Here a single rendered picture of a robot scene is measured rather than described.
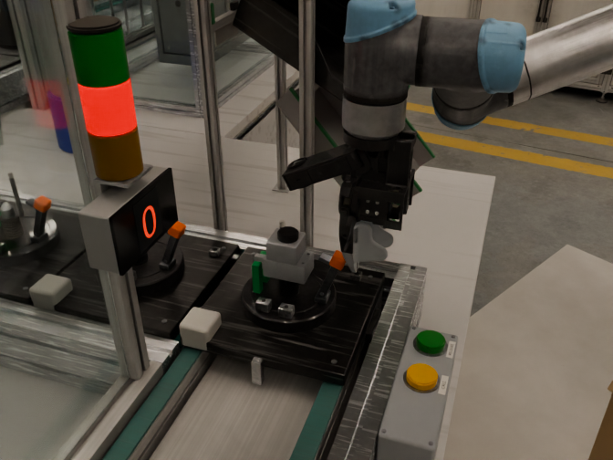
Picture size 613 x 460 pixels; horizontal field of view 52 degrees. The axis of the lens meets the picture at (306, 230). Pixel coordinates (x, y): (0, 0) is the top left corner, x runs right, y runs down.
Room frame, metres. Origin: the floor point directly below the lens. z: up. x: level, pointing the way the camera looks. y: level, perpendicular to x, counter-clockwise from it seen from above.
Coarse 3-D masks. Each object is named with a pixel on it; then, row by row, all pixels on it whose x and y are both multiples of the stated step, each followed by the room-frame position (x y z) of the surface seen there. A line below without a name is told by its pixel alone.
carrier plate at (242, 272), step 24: (240, 264) 0.84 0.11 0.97; (216, 288) 0.77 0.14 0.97; (240, 288) 0.77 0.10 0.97; (336, 288) 0.77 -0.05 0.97; (360, 288) 0.77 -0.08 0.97; (240, 312) 0.72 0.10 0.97; (336, 312) 0.72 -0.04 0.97; (360, 312) 0.72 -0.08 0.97; (216, 336) 0.67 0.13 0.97; (240, 336) 0.67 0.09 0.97; (264, 336) 0.67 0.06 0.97; (288, 336) 0.67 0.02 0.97; (312, 336) 0.67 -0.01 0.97; (336, 336) 0.67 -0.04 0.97; (360, 336) 0.67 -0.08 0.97; (240, 360) 0.64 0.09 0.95; (264, 360) 0.63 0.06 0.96; (288, 360) 0.62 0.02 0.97; (312, 360) 0.62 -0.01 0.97; (336, 360) 0.62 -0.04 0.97
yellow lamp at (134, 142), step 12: (132, 132) 0.59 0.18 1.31; (96, 144) 0.58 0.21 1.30; (108, 144) 0.58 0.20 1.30; (120, 144) 0.58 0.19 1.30; (132, 144) 0.59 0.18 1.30; (96, 156) 0.58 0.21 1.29; (108, 156) 0.58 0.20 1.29; (120, 156) 0.58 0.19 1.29; (132, 156) 0.59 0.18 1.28; (96, 168) 0.58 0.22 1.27; (108, 168) 0.58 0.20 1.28; (120, 168) 0.58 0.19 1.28; (132, 168) 0.58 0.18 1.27; (108, 180) 0.58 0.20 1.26; (120, 180) 0.58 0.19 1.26
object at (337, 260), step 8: (320, 256) 0.72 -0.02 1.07; (328, 256) 0.73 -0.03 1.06; (336, 256) 0.71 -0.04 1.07; (328, 264) 0.72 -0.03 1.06; (336, 264) 0.71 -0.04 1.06; (344, 264) 0.71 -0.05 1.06; (328, 272) 0.72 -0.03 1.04; (336, 272) 0.71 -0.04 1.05; (328, 280) 0.72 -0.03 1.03; (320, 288) 0.72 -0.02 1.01; (328, 288) 0.72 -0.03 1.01
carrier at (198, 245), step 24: (192, 240) 0.91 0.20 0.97; (216, 240) 0.91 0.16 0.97; (144, 264) 0.81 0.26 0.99; (168, 264) 0.80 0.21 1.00; (192, 264) 0.84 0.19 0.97; (216, 264) 0.84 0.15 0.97; (144, 288) 0.76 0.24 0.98; (168, 288) 0.77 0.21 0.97; (192, 288) 0.77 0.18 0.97; (144, 312) 0.72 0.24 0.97; (168, 312) 0.72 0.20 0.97; (168, 336) 0.67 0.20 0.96
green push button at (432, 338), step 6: (426, 330) 0.67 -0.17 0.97; (432, 330) 0.67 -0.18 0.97; (420, 336) 0.66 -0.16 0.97; (426, 336) 0.66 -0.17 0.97; (432, 336) 0.66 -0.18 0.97; (438, 336) 0.66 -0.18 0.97; (420, 342) 0.65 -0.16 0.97; (426, 342) 0.65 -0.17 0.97; (432, 342) 0.65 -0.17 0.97; (438, 342) 0.65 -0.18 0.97; (444, 342) 0.65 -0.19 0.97; (420, 348) 0.65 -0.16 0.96; (426, 348) 0.64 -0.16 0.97; (432, 348) 0.64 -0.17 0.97; (438, 348) 0.64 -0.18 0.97
